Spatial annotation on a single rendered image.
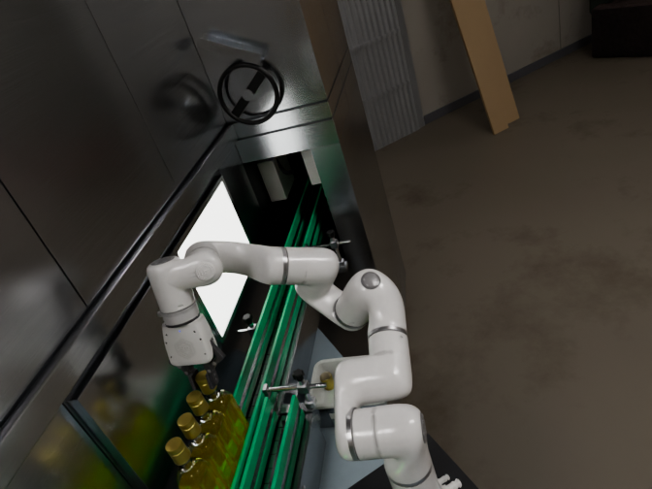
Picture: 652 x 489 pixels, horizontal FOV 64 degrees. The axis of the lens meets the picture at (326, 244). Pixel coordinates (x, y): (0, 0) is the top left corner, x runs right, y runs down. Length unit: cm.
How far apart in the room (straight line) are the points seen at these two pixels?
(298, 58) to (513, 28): 409
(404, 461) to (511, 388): 149
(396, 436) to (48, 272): 71
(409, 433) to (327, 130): 115
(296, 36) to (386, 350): 108
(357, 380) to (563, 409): 148
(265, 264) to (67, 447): 50
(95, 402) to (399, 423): 58
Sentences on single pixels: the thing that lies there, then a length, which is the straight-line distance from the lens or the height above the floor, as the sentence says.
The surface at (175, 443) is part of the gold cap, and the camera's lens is 113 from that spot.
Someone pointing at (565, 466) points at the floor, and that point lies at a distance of 229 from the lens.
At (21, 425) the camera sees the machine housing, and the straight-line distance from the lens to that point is 103.
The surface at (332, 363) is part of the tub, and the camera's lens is 158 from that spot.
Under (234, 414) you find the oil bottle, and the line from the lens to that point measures 130.
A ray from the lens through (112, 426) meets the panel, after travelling 117.
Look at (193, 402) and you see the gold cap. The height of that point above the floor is 116.
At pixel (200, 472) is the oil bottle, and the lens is 117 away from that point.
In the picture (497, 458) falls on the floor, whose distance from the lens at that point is 231.
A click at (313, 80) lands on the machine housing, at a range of 181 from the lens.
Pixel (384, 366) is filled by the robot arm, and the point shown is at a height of 116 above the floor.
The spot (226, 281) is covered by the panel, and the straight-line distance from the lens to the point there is 164.
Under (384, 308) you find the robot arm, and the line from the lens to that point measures 112.
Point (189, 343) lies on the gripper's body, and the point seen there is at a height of 126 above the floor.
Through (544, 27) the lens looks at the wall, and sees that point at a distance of 601.
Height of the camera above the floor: 192
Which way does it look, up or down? 31 degrees down
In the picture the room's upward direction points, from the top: 19 degrees counter-clockwise
